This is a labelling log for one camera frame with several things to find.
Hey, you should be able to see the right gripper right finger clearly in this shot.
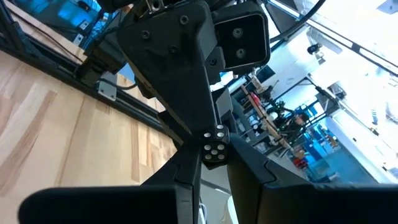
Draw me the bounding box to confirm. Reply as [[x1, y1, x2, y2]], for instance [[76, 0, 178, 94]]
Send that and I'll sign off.
[[226, 133, 398, 224]]

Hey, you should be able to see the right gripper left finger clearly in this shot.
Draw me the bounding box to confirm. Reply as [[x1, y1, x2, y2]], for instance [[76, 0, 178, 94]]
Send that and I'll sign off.
[[17, 139, 203, 224]]

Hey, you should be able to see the small black die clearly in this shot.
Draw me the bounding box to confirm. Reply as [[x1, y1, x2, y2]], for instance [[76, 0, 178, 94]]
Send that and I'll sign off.
[[200, 123, 231, 165]]

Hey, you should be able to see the silver mounting bracket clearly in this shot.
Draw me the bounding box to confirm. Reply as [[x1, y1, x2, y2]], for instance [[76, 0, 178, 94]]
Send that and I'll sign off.
[[97, 71, 118, 101]]

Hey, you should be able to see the black aluminium table frame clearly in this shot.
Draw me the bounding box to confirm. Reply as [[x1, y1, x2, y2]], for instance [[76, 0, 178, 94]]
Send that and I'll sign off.
[[0, 0, 187, 147]]

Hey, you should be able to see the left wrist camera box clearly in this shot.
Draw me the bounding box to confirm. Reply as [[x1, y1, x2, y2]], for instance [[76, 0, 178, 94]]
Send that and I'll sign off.
[[213, 1, 271, 72]]

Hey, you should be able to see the black camera cable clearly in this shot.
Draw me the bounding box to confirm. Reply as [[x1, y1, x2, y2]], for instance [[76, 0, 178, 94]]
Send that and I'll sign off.
[[269, 0, 326, 44]]

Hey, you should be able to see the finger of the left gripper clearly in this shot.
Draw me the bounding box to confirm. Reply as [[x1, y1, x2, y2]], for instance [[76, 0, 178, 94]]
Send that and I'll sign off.
[[214, 88, 234, 126], [117, 0, 219, 138]]

